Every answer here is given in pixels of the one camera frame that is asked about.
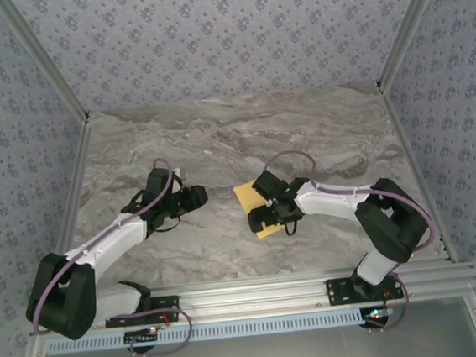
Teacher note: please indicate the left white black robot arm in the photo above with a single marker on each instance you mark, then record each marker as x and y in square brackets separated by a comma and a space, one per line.
[113, 244]

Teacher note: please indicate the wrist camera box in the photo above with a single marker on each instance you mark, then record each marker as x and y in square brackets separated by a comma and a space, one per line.
[178, 173]
[270, 202]

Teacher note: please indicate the aluminium side rail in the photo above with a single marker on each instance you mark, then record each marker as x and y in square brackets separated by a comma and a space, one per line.
[78, 168]
[403, 137]

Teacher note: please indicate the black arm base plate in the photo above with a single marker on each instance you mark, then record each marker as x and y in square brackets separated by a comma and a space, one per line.
[337, 293]
[167, 302]

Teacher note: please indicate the aluminium cross rail frame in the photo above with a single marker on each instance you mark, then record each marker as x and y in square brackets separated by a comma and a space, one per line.
[249, 297]

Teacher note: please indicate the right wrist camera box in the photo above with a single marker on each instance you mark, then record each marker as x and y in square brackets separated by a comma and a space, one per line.
[270, 202]

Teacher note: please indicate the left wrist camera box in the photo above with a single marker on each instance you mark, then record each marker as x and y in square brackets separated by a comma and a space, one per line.
[178, 173]

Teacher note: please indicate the aluminium upright post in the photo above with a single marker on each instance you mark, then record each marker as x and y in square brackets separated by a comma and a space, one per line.
[46, 57]
[409, 23]

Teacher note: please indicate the yellow paper sheet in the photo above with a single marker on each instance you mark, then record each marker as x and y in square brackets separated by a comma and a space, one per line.
[244, 197]

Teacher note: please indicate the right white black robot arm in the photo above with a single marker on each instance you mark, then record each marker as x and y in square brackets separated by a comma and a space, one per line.
[333, 205]

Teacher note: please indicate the black controller board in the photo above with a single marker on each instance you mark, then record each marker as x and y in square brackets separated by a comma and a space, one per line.
[141, 336]
[377, 313]

